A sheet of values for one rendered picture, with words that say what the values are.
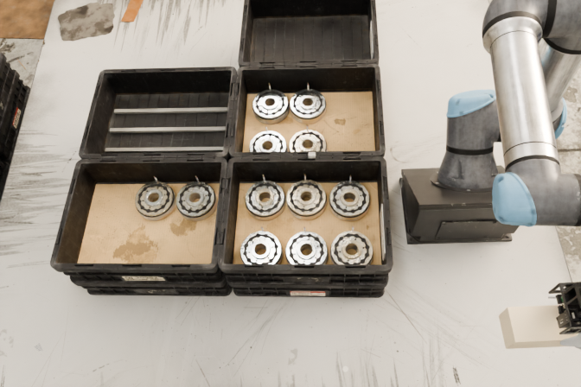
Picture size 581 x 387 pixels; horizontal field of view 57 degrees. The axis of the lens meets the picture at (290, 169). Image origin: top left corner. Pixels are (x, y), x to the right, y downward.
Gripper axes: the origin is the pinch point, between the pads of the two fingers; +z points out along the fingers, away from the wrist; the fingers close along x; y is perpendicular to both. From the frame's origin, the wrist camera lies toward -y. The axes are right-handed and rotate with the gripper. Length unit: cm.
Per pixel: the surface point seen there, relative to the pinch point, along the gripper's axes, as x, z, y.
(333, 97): -73, 26, 39
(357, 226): -32, 26, 35
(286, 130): -63, 26, 53
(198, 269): -19, 16, 73
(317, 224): -33, 26, 45
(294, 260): -23, 23, 51
